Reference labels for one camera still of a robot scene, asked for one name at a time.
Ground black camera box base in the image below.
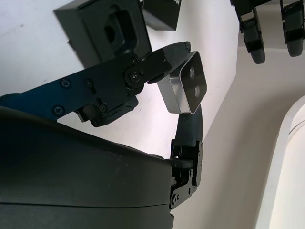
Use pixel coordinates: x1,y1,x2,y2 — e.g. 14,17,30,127
53,0,153,69

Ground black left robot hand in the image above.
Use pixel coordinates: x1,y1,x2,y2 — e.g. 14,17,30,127
230,0,305,64

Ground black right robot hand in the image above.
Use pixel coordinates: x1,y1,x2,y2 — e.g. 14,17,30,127
0,41,204,229

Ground small silver depth camera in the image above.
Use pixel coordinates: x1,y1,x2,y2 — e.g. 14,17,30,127
157,50,207,115

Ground black RealSense box lid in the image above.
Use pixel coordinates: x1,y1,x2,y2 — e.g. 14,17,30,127
142,0,183,31

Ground white rounded object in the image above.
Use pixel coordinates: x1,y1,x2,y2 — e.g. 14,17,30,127
254,97,305,229

